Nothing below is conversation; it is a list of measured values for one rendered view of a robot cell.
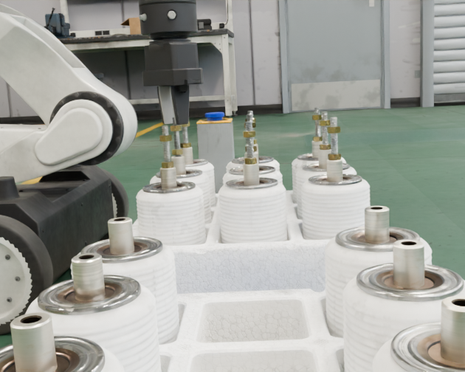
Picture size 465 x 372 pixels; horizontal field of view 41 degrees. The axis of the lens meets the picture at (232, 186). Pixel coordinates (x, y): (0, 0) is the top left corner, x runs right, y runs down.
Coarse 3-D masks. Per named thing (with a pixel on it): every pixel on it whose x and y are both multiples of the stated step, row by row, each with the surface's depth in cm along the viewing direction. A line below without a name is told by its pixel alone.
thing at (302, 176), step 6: (300, 168) 101; (348, 168) 98; (300, 174) 98; (306, 174) 97; (312, 174) 97; (318, 174) 96; (354, 174) 98; (300, 180) 98; (306, 180) 97; (300, 186) 99; (300, 192) 99; (300, 198) 99; (300, 204) 99; (300, 210) 100; (300, 216) 100
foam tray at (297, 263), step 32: (288, 192) 119; (288, 224) 94; (192, 256) 83; (224, 256) 83; (256, 256) 83; (288, 256) 83; (320, 256) 83; (192, 288) 84; (224, 288) 84; (256, 288) 84; (288, 288) 84; (320, 288) 83
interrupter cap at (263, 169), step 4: (232, 168) 102; (236, 168) 103; (240, 168) 102; (260, 168) 102; (264, 168) 101; (268, 168) 100; (272, 168) 100; (232, 172) 98; (236, 172) 98; (240, 172) 98; (260, 172) 97; (264, 172) 97; (268, 172) 98; (272, 172) 99
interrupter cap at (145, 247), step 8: (104, 240) 61; (136, 240) 61; (144, 240) 61; (152, 240) 60; (88, 248) 59; (96, 248) 59; (104, 248) 59; (136, 248) 59; (144, 248) 58; (152, 248) 58; (160, 248) 57; (104, 256) 56; (112, 256) 56; (120, 256) 56; (128, 256) 55; (136, 256) 55; (144, 256) 55
